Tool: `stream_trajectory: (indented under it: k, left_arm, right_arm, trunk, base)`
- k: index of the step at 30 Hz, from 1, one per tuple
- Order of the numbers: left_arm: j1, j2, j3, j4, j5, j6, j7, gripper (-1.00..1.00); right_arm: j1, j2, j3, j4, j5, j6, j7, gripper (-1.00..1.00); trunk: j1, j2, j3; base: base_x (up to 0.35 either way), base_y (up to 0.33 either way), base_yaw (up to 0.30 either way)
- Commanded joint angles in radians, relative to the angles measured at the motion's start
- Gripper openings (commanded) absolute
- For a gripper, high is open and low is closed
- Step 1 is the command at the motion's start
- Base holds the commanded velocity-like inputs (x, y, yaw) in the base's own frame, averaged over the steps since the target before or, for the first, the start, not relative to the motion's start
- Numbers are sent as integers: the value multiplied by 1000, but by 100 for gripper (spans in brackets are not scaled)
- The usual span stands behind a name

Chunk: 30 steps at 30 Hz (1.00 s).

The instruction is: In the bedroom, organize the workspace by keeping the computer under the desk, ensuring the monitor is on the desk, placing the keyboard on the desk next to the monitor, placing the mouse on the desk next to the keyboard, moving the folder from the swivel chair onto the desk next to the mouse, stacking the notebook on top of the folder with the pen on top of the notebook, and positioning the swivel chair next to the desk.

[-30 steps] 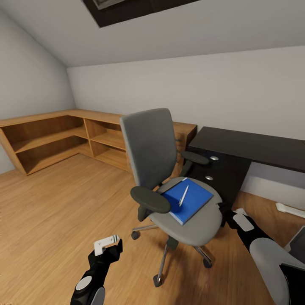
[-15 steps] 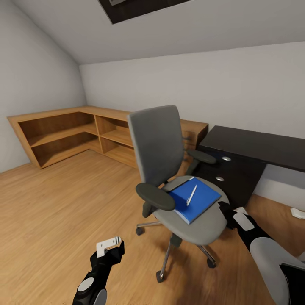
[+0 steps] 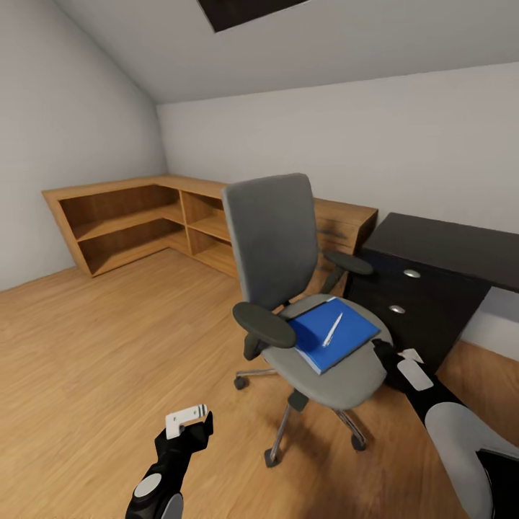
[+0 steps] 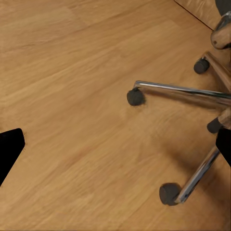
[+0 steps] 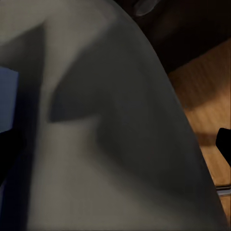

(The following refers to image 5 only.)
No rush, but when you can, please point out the swivel chair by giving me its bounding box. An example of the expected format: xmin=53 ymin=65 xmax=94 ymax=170
xmin=0 ymin=0 xmax=231 ymax=231

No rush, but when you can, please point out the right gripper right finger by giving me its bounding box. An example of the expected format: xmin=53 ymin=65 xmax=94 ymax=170
xmin=216 ymin=128 xmax=231 ymax=167

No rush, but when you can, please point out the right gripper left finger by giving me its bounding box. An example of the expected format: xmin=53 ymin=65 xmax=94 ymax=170
xmin=0 ymin=128 xmax=25 ymax=186

